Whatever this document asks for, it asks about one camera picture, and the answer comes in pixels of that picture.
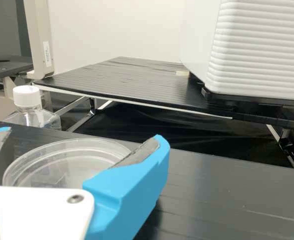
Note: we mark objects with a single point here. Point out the cream microscope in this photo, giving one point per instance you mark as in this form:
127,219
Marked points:
39,37

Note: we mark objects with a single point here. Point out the black platform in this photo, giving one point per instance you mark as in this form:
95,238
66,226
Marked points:
236,190
286,110
136,82

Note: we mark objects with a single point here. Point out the incubator door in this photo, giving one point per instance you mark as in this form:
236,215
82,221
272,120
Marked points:
261,50

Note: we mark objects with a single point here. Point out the white-capped bottle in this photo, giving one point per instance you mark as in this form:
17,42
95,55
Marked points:
27,100

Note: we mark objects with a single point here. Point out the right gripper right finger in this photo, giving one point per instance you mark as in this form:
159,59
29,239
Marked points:
136,185

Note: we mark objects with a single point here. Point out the white incubator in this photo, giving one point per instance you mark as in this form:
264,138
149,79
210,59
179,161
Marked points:
194,37

